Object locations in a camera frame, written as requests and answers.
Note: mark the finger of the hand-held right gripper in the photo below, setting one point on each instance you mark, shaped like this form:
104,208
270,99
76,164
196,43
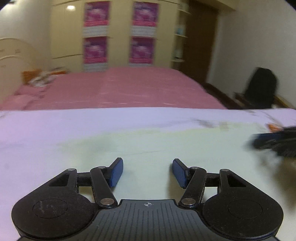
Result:
263,140

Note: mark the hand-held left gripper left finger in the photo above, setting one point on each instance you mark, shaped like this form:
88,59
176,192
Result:
116,172

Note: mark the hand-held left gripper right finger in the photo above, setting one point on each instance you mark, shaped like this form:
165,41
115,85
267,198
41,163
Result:
179,172

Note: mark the light green sweater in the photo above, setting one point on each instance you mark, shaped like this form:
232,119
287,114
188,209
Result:
148,148

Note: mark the crumpled clothes on bed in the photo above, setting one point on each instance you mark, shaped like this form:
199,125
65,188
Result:
42,78

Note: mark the wooden furniture edge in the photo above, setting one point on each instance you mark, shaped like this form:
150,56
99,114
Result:
282,102

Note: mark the black chair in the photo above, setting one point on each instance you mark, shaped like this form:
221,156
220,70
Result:
261,88

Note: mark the pink bed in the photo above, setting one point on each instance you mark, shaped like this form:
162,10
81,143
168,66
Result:
138,88

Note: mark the lilac floral bedsheet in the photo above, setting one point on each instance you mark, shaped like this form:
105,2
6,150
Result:
34,129

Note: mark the brown wooden door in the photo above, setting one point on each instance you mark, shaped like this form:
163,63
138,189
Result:
200,41

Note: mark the cream corner shelf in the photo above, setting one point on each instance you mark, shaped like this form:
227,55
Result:
180,41

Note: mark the orange patterned cloth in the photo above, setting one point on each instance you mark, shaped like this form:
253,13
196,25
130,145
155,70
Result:
30,75

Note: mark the blue shelf item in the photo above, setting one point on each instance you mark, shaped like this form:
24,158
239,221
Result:
180,31

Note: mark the cream wardrobe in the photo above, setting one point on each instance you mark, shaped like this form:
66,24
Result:
120,34

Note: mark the cream curved headboard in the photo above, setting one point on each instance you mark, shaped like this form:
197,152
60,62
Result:
11,53

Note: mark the magenta wall poster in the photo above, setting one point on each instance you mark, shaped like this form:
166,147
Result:
141,49
96,14
95,51
145,15

